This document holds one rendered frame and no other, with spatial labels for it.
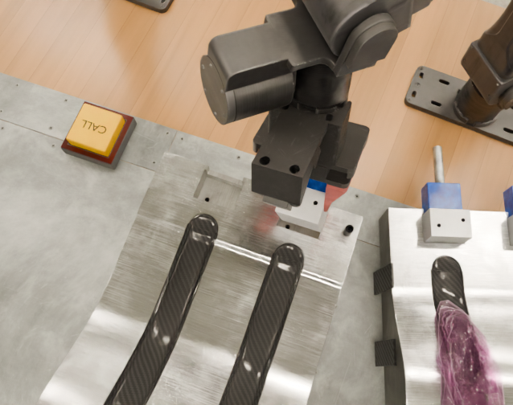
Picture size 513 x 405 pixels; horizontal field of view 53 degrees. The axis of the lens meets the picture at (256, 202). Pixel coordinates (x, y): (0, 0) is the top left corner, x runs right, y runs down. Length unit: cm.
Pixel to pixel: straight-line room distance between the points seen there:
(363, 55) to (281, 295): 32
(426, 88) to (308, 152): 44
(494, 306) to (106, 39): 67
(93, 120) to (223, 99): 39
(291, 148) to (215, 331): 27
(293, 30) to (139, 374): 39
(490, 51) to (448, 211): 20
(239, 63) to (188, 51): 46
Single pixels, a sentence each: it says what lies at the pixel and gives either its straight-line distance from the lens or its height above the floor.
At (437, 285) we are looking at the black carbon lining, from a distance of 68.
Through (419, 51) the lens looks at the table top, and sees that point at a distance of 88.
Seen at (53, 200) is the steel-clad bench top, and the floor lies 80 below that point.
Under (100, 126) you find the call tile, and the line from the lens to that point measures 76.
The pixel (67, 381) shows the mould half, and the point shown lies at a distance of 60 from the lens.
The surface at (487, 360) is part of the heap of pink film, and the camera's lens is 64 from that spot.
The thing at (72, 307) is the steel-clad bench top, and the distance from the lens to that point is 73.
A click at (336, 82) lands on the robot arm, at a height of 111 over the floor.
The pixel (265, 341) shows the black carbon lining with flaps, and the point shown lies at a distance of 61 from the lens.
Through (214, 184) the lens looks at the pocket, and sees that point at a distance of 67.
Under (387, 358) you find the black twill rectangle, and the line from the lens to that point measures 66.
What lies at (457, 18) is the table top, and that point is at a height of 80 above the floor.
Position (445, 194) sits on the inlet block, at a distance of 70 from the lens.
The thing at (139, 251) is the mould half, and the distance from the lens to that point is 63.
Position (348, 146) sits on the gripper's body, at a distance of 50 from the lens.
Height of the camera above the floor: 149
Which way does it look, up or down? 71 degrees down
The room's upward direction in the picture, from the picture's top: straight up
